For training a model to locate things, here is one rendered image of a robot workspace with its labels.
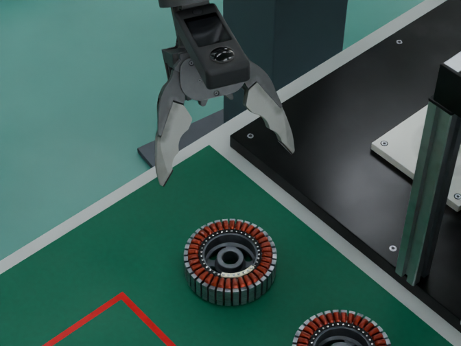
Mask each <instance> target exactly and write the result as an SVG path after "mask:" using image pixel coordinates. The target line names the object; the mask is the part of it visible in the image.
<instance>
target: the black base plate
mask: <svg viewBox="0 0 461 346"><path fill-rule="evenodd" d="M459 52H461V0H446V1H445V2H443V3H441V4H440V5H438V6H437V7H435V8H434V9H432V10H430V11H429V12H427V13H426V14H424V15H423V16H421V17H419V18H417V19H416V20H415V21H412V22H411V23H410V24H408V25H406V26H405V27H403V28H401V29H400V30H399V31H397V32H395V33H394V34H392V35H390V36H389V37H387V38H385V39H384V40H382V41H381V42H379V43H377V44H376V45H374V46H373V47H371V48H370V49H368V50H366V51H365V52H363V53H362V54H360V55H358V56H357V57H355V58H354V59H352V60H350V61H348V62H347V63H345V64H344V65H342V66H341V67H339V68H337V69H336V70H334V71H332V72H331V73H329V74H328V75H326V76H325V77H323V78H321V79H319V80H318V81H317V82H315V83H313V84H312V85H310V86H308V87H307V88H306V89H303V90H302V91H301V92H299V93H297V94H296V95H294V96H292V97H291V98H290V99H288V100H286V101H284V102H283V103H281V104H282V107H283V110H284V112H285V114H286V117H287V120H288V122H289V125H290V128H291V130H292V135H293V139H294V149H295V151H294V153H293V154H290V153H289V152H288V151H287V150H286V149H285V148H284V147H283V146H282V145H281V144H280V143H279V142H278V139H277V136H276V134H275V133H274V131H273V130H270V129H269V128H267V127H266V126H265V122H264V120H263V119H262V117H259V118H257V119H256V120H254V121H252V122H250V123H249V124H247V125H246V126H244V127H243V128H241V129H239V130H238V131H236V132H234V133H233V134H231V135H230V147H231V148H233V149H234V150H235V151H237V152H238V153H239V154H240V155H241V156H243V157H244V158H245V159H246V160H248V161H249V162H250V163H251V164H253V165H254V166H255V167H256V168H258V169H259V170H260V171H261V172H263V173H264V174H265V175H266V176H267V177H269V178H270V179H271V180H273V181H274V182H275V183H276V184H277V185H278V186H280V187H281V188H282V189H284V190H285V191H286V192H287V193H288V194H290V195H291V196H292V197H293V198H295V199H296V200H297V201H298V202H299V203H301V204H302V205H303V206H305V207H306V208H307V209H308V210H310V212H312V213H313V214H314V215H316V216H317V217H318V218H319V219H321V221H323V222H324V223H325V224H327V225H328V226H329V227H331V228H332V229H333V230H334V231H335V232H336V233H338V234H339V235H341V236H342V237H343V238H344V239H345V240H346V241H348V242H349V243H350V244H352V245H353V246H354V247H355V248H356V249H357V250H359V251H360V252H361V253H363V254H364V255H365V256H366V257H367V258H368V259H370V260H371V261H372V262H374V263H375V264H376V265H378V267H380V268H381V269H382V270H384V271H385V272H386V273H387V274H389V276H391V277H392V278H393V279H395V280H396V281H397V282H399V283H400V284H401V285H402V286H403V287H404V288H406V289H407V290H409V291H410V292H411V293H412V294H413V295H414V296H415V297H417V298H418V299H420V300H421V301H422V302H423V303H424V304H425V305H427V306H428V307H429V308H431V309H432V310H433V311H434V312H435V313H436V314H438V315H439V316H441V317H442V318H443V319H444V320H445V321H446V322H448V323H449V324H450V325H452V326H453V327H454V328H456V329H457V331H459V332H460V333H461V324H460V322H461V210H460V211H459V212H456V211H455V210H454V209H452V208H451V207H450V206H448V205H447V204H446V205H445V211H444V214H443V217H442V223H441V226H440V231H439V234H438V240H437V243H436V248H435V251H434V257H433V260H432V265H431V268H430V272H429V274H428V276H426V277H425V278H423V277H421V278H420V281H419V282H418V283H417V284H416V285H415V286H412V285H410V284H409V283H408V282H407V275H406V274H404V276H402V277H401V276H399V275H398V274H397V273H395V270H396V266H397V260H398V256H399V249H400V245H401V239H402V235H403V228H404V224H405V218H406V214H407V208H408V204H409V200H410V194H411V190H412V183H413V179H411V178H410V177H409V176H407V175H406V174H404V173H403V172H402V171H400V170H399V169H398V168H396V167H395V166H393V165H392V164H391V163H389V162H388V161H387V160H385V159H384V158H383V157H381V156H380V155H378V154H377V153H376V152H374V151H373V150H371V145H372V142H374V141H376V140H377V139H378V138H380V137H381V136H383V135H384V134H386V133H387V132H389V131H390V130H392V129H393V128H394V127H396V126H398V125H399V124H400V123H402V122H403V121H405V120H406V119H407V118H409V117H411V116H412V115H413V114H415V113H416V112H418V111H419V110H421V109H422V108H424V107H425V106H427V105H428V104H429V100H428V99H429V97H431V96H432V95H434V92H435V88H436V82H437V78H438V72H439V68H440V64H441V63H444V62H446V61H447V60H448V59H450V58H452V57H453V56H455V55H456V54H458V53H459Z"/></svg>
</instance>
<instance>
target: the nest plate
mask: <svg viewBox="0 0 461 346"><path fill-rule="evenodd" d="M427 107H428V105H427V106H425V107H424V108H422V109H421V110H419V111H418V112H416V113H415V114H413V115H412V116H411V117H409V118H407V119H406V120H405V121H403V122H402V123H400V124H399V125H398V126H396V127H394V128H393V129H392V130H390V131H389V132H387V133H386V134H384V135H383V136H381V137H380V138H378V139H377V140H376V141H374V142H372V145H371V150H373V151H374V152H376V153H377V154H378V155H380V156H381V157H383V158H384V159H385V160H387V161H388V162H389V163H391V164H392V165H393V166H395V167H396V168H398V169H399V170H400V171H402V172H403V173H404V174H406V175H407V176H409V177H410V178H411V179H413V180H414V173H415V169H416V162H417V158H418V152H419V148H420V144H421V138H422V134H423V128H424V124H425V118H426V114H427ZM446 204H447V205H448V206H450V207H451V208H452V209H454V210H455V211H456V212H459V211H460V210H461V143H460V148H459V151H458V156H457V160H456V165H455V168H454V171H453V177H452V180H451V185H450V188H449V194H448V197H447V202H446Z"/></svg>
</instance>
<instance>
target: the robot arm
mask: <svg viewBox="0 0 461 346"><path fill-rule="evenodd" d="M158 2H159V6H160V8H171V10H172V16H173V20H174V27H175V31H176V37H177V39H176V45H175V46H174V47H170V48H166V49H162V54H163V60H164V63H165V70H166V74H167V79H168V81H167V82H166V83H165V84H164V85H163V86H162V88H161V91H160V93H159V95H158V101H157V132H156V137H155V168H156V174H157V177H158V181H159V184H160V185H161V186H163V187H164V186H165V184H166V182H167V181H168V179H169V178H170V176H171V175H172V172H173V170H172V163H173V160H174V157H175V156H176V155H177V154H178V151H179V149H178V144H179V141H180V138H181V137H182V135H183V134H184V133H185V132H186V131H187V130H188V129H189V127H190V125H191V122H192V117H191V116H190V114H189V112H188V111H187V109H186V108H185V106H184V103H185V100H187V101H189V100H191V99H193V100H197V101H198V104H199V105H200V106H206V103H207V101H208V99H211V98H214V97H219V96H223V95H224V96H225V97H226V98H228V99H229V100H233V98H234V97H233V93H234V92H236V91H238V90H239V89H240V88H242V89H243V90H244V98H243V105H244V106H245V107H246V108H247V109H248V110H249V111H250V112H251V113H254V114H257V115H260V116H261V117H262V119H263V120H264V122H265V126H266V127H267V128H269V129H270V130H273V131H274V133H275V134H276V136H277V139H278V142H279V143H280V144H281V145H282V146H283V147H284V148H285V149H286V150H287V151H288V152H289V153H290V154H293V153H294V151H295V149H294V139H293V135H292V130H291V128H290V125H289V122H288V120H287V117H286V114H285V112H284V110H283V107H282V104H281V101H280V99H279V97H278V94H277V92H276V89H275V88H274V85H273V83H272V81H271V79H270V77H269V76H268V74H267V73H266V72H265V71H264V70H263V69H262V68H261V67H259V66H258V65H256V64H255V63H253V62H252V61H250V60H249V58H248V57H247V55H245V53H244V51H243V50H242V48H241V46H240V45H239V43H238V42H237V39H236V38H235V36H234V35H233V33H232V32H231V29H230V28H229V26H228V25H227V23H226V21H225V20H224V18H223V16H222V15H221V13H220V11H219V10H218V8H217V6H216V5H215V4H214V3H209V0H158Z"/></svg>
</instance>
